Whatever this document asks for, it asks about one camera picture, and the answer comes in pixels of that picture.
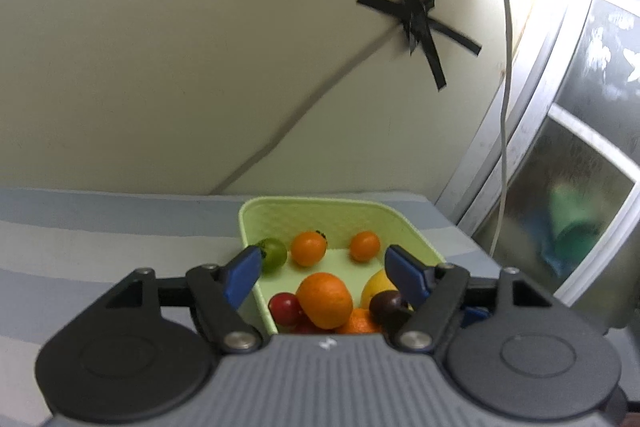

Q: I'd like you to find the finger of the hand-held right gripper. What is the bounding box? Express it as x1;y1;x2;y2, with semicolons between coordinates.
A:
460;306;493;329

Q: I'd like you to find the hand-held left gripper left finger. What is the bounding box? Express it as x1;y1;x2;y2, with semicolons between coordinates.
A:
102;244;265;354

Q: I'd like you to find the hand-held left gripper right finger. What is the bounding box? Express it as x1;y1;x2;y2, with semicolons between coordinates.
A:
384;244;558;354

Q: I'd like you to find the large yellow lemon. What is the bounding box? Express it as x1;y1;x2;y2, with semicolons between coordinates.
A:
361;269;413;310

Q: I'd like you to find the dark purple plum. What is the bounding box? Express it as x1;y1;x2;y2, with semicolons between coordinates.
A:
369;290;412;330

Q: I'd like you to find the small green fruit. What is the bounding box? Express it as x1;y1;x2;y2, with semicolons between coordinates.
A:
257;237;288;274

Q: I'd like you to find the small orange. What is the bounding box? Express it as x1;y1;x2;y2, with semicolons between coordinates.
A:
349;231;381;263

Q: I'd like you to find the large orange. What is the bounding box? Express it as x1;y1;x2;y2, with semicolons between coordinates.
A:
296;272;354;330

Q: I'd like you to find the green plastic basket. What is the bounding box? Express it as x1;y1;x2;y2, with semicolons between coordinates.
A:
238;197;447;335

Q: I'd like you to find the blue striped sheet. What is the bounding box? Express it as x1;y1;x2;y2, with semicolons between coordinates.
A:
0;187;503;425

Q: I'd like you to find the aluminium frosted glass window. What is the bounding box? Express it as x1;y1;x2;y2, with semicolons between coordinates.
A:
435;0;640;333

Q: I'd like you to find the black tape cross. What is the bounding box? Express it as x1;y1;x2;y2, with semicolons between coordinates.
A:
356;0;482;92

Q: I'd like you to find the grey wall cable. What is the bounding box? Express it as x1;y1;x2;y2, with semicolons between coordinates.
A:
210;32;403;196

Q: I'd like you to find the long white cable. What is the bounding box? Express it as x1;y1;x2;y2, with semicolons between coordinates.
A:
489;0;516;258

